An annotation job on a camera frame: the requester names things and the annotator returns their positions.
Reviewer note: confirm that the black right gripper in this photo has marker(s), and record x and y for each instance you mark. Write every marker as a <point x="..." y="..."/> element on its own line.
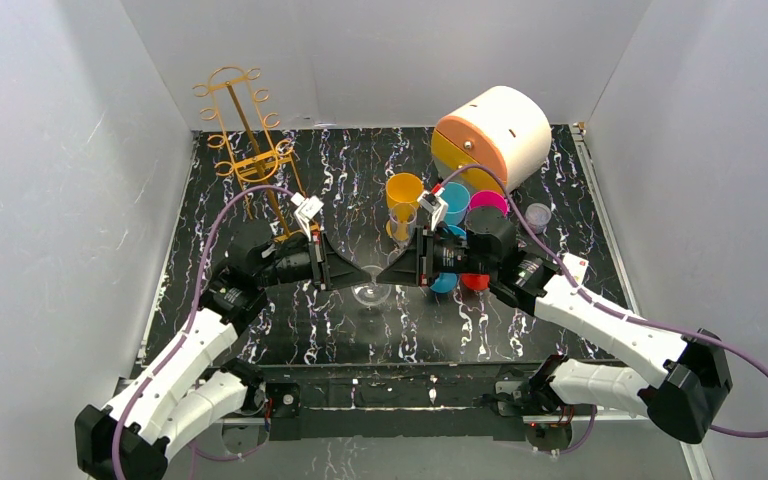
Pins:
<point x="426" y="259"/>

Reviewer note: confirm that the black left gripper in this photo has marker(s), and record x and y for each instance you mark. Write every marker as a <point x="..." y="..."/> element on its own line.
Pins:
<point x="318" y="259"/>

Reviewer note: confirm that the clear wine glass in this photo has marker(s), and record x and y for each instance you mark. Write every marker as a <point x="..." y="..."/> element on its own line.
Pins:
<point x="372" y="294"/>
<point x="401" y="223"/>

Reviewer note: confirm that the red plastic wine glass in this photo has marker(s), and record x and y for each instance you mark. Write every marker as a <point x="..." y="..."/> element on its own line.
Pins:
<point x="475" y="282"/>

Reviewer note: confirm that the light blue plastic wine glass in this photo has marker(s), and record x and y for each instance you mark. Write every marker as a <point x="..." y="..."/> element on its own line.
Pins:
<point x="458" y="197"/>

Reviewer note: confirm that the magenta plastic wine glass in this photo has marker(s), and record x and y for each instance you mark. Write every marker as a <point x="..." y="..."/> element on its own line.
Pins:
<point x="489" y="198"/>

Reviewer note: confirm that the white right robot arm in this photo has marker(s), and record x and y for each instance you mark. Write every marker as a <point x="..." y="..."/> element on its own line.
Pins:
<point x="677" y="381"/>

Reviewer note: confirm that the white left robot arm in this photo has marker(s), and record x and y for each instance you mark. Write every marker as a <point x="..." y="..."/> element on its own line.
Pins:
<point x="172" y="378"/>

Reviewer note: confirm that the orange plastic wine glass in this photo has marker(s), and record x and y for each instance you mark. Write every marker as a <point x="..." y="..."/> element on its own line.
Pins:
<point x="403" y="187"/>

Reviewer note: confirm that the black marble table mat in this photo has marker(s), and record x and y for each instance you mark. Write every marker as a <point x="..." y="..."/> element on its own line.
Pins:
<point x="348" y="169"/>

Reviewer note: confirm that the round drawer cabinet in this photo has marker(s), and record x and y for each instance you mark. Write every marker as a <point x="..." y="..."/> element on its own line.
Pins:
<point x="501" y="129"/>

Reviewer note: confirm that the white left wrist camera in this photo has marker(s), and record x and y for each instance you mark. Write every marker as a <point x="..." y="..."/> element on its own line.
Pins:
<point x="306" y="208"/>

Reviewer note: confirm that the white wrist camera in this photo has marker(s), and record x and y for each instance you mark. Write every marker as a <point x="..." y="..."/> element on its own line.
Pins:
<point x="306" y="208"/>
<point x="433" y="203"/>

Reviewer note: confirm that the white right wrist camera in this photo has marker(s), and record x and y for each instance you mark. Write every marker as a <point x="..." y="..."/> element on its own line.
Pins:
<point x="433" y="203"/>

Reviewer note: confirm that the gold wire wine glass rack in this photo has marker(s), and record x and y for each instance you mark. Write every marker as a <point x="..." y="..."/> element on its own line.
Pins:
<point x="266" y="157"/>

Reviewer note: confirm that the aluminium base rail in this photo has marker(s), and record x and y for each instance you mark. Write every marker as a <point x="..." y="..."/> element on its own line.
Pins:
<point x="393" y="404"/>

